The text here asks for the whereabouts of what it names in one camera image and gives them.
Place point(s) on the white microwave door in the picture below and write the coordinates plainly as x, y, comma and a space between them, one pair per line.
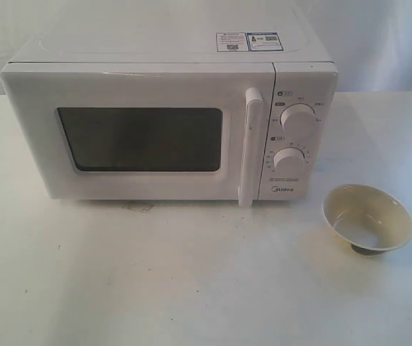
144, 131

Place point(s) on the cream ceramic bowl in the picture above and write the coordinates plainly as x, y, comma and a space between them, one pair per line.
370, 220

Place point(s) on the white microwave oven body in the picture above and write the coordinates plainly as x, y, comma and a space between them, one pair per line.
185, 32

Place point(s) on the lower white control knob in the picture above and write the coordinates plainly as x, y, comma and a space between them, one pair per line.
288, 160

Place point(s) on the white control knob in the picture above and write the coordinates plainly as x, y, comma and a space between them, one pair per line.
288, 160
298, 121

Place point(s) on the upper white control knob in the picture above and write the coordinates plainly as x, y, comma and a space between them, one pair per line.
298, 121

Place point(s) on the blue white warning sticker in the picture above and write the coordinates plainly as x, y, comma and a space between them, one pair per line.
248, 42

